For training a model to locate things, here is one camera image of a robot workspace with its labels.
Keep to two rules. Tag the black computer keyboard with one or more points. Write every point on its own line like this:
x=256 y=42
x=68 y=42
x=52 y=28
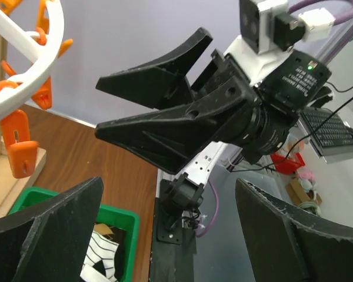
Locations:
x=329 y=134

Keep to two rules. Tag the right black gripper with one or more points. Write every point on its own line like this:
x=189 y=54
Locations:
x=284 y=93

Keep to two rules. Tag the green plastic bin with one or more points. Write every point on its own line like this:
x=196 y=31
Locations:
x=113 y=216

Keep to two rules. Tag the white black striped sock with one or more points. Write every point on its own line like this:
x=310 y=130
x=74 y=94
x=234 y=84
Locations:
x=99 y=261

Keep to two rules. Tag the red plastic basket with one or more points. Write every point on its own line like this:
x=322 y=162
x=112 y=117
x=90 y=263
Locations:
x=288 y=166

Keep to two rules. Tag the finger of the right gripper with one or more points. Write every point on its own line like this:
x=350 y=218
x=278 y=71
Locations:
x=170 y=138
x=162 y=82

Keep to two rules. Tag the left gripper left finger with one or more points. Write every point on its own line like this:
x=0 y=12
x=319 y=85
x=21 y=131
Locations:
x=48 y=241

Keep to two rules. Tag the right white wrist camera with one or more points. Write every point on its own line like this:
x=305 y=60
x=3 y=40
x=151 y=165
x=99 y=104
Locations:
x=268 y=35

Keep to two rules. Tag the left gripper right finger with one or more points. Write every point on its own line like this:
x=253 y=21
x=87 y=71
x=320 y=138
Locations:
x=286 y=243

